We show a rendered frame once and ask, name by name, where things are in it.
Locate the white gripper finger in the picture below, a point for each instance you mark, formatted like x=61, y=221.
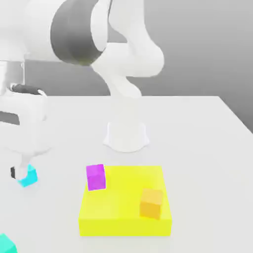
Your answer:
x=22, y=168

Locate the small turquoise cube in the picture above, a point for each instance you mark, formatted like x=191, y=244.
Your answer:
x=6, y=245

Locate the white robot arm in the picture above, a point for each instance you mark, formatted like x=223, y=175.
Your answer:
x=126, y=49

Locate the small magenta cube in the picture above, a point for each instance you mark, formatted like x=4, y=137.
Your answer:
x=95, y=177

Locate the large yellow box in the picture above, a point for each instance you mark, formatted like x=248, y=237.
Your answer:
x=122, y=213

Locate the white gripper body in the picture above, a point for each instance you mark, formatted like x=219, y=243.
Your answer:
x=29, y=126

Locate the small cyan cube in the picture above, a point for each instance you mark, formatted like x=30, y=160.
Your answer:
x=31, y=177

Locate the small orange cube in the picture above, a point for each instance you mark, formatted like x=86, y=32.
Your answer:
x=151, y=204

